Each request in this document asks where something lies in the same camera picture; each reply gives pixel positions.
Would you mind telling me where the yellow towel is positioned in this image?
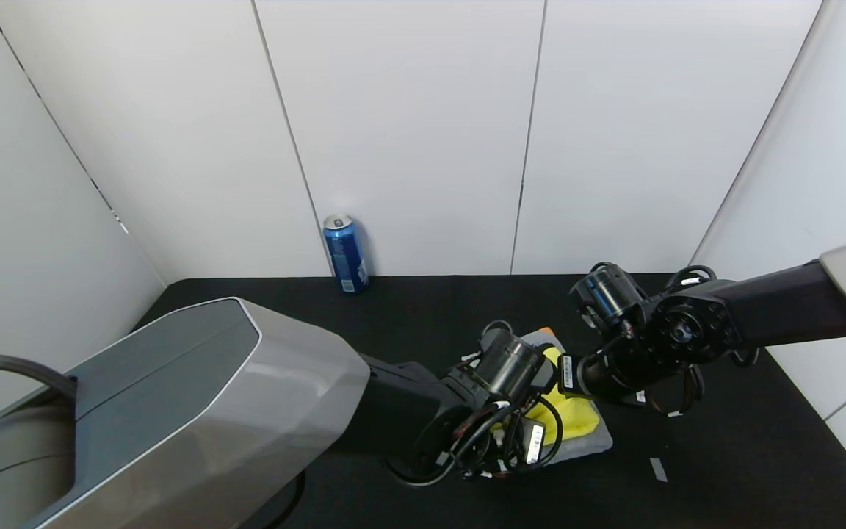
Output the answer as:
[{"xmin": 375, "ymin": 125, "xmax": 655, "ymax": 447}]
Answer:
[{"xmin": 526, "ymin": 347, "xmax": 601, "ymax": 445}]

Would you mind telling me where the right arm labelled black cable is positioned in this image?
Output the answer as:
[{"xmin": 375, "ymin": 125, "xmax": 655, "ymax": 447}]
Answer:
[{"xmin": 669, "ymin": 264, "xmax": 718, "ymax": 292}]

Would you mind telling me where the blue drink can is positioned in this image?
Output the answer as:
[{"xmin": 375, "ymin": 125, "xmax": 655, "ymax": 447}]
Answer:
[{"xmin": 323, "ymin": 214, "xmax": 370, "ymax": 294}]

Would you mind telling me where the grey towel with orange marks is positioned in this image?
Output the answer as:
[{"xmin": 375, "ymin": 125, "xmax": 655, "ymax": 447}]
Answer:
[{"xmin": 518, "ymin": 328, "xmax": 612, "ymax": 465}]

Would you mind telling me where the left arm labelled black cable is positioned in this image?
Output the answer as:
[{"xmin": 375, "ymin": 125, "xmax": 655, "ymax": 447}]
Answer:
[{"xmin": 386, "ymin": 397, "xmax": 563, "ymax": 486}]

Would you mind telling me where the arm labelled black cable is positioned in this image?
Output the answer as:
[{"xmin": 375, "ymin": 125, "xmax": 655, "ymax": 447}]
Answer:
[
  {"xmin": 386, "ymin": 397, "xmax": 563, "ymax": 486},
  {"xmin": 669, "ymin": 264, "xmax": 718, "ymax": 292}
]

